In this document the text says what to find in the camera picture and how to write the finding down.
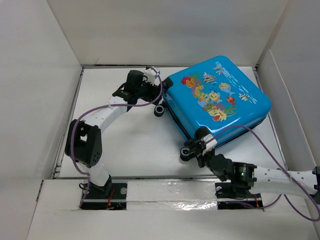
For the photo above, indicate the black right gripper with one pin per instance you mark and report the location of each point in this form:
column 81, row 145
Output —
column 200, row 158

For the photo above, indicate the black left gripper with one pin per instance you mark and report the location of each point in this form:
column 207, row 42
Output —
column 151, row 97

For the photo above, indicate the blue hard-shell suitcase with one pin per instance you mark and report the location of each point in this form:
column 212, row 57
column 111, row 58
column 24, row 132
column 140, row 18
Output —
column 212, row 97

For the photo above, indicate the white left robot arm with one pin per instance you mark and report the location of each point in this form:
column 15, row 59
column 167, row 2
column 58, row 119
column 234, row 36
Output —
column 84, row 139

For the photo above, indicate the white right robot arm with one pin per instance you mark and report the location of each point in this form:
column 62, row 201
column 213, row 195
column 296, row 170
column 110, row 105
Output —
column 239, row 180

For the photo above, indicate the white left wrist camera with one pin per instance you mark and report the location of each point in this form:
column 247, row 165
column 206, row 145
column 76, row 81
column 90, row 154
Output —
column 150, row 74

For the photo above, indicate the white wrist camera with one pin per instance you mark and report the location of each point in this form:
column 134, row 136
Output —
column 208, row 143
column 150, row 74

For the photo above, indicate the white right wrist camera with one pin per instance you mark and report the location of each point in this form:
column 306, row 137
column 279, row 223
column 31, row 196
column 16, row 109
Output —
column 208, row 143

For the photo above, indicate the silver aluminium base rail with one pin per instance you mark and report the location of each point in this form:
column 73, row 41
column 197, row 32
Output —
column 146, row 195

